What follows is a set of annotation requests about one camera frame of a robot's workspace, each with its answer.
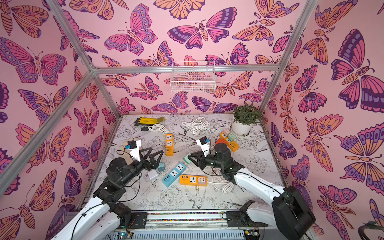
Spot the white wire basket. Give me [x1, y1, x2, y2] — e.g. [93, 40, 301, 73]
[169, 61, 217, 94]

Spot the pink charger on right strip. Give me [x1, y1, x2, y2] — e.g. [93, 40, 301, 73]
[223, 129, 231, 136]

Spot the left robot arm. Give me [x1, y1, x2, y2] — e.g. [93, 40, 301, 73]
[52, 148, 164, 240]

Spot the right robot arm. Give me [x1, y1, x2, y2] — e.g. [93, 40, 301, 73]
[188, 143, 316, 240]

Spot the white cable coil left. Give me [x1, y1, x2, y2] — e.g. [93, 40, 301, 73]
[140, 124, 169, 135]

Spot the beige cotton glove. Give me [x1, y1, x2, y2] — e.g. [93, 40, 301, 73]
[116, 146, 133, 165]

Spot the pink usb charger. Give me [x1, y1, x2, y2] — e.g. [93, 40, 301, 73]
[198, 177, 207, 186]

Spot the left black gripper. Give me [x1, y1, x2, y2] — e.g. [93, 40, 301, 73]
[119, 147, 162, 188]

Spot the potted green plant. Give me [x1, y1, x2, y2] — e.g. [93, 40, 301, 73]
[231, 102, 262, 136]

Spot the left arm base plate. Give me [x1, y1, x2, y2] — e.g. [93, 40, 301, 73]
[120, 212, 148, 230]

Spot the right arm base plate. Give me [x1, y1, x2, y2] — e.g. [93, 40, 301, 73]
[225, 211, 269, 228]

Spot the green usb charger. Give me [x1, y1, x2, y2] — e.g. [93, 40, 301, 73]
[183, 154, 192, 164]

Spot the blue power strip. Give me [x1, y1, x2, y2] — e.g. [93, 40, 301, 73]
[162, 163, 186, 187]

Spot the white usb charger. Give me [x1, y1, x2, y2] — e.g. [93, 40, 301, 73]
[147, 170, 159, 181]

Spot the yellow power strip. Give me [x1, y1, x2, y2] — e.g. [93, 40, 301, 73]
[179, 175, 207, 187]
[165, 134, 174, 157]
[219, 131, 239, 152]

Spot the teal usb charger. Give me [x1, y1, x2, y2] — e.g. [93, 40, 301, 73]
[158, 163, 166, 172]

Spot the aluminium frame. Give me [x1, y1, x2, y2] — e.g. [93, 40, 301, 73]
[0, 0, 319, 196]

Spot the white cable bundle back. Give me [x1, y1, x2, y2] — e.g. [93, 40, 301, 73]
[181, 116, 220, 139]

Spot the yellow black work glove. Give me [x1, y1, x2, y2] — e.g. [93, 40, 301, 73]
[135, 117, 165, 126]

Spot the green charger on right strip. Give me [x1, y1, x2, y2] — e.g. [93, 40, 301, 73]
[228, 133, 236, 142]

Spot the orange cube socket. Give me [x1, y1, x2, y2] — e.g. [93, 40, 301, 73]
[216, 139, 227, 145]

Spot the white pink cable front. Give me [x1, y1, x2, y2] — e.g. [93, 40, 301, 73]
[206, 173, 238, 195]

